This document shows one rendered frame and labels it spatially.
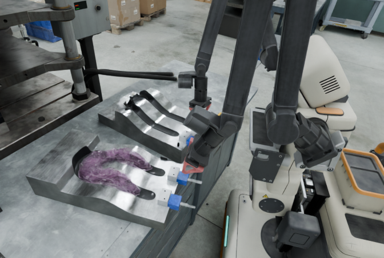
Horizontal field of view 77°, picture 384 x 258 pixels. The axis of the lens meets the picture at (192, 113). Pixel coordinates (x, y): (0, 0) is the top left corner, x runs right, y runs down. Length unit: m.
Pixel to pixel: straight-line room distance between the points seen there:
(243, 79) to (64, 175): 0.70
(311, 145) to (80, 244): 0.75
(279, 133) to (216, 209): 1.35
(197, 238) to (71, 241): 1.02
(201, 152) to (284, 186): 0.42
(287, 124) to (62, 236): 0.77
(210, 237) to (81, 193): 1.09
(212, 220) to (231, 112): 1.33
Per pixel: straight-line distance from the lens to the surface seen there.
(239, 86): 0.59
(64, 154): 1.04
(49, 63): 1.42
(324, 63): 0.74
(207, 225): 1.85
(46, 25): 4.62
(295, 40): 0.56
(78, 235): 0.96
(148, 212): 0.89
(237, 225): 1.57
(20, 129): 1.44
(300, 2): 0.54
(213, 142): 0.70
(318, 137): 0.70
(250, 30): 0.54
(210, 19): 0.97
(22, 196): 1.12
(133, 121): 1.13
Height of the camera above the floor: 1.62
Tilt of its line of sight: 37 degrees down
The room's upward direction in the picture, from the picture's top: 6 degrees clockwise
